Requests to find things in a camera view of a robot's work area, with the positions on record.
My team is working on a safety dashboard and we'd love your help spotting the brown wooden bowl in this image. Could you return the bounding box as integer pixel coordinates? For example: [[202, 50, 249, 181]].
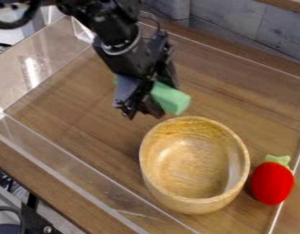
[[139, 116, 252, 214]]

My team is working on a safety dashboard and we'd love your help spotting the clear acrylic tray enclosure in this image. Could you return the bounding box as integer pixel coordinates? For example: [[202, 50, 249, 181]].
[[0, 18, 300, 234]]

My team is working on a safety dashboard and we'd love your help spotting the black table clamp base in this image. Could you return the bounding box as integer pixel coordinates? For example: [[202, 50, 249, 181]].
[[0, 200, 64, 234]]

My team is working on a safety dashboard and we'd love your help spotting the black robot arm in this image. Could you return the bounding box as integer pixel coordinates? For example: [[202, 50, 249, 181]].
[[0, 0, 179, 118]]

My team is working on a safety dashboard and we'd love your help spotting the red toy strawberry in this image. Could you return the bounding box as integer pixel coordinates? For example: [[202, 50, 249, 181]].
[[250, 154, 296, 206]]

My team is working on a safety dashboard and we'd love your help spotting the green rectangular stick block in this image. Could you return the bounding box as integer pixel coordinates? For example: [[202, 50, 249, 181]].
[[114, 74, 191, 119]]

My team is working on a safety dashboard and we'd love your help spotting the clear acrylic corner bracket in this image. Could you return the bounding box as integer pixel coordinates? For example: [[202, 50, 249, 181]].
[[73, 18, 95, 44]]

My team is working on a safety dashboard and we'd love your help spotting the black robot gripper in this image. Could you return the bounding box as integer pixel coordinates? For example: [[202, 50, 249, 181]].
[[94, 30, 179, 119]]

